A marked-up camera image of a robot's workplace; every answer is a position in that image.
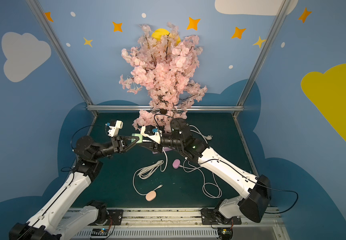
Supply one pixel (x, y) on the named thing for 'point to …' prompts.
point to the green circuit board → (100, 232)
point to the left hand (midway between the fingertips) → (139, 138)
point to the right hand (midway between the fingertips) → (144, 135)
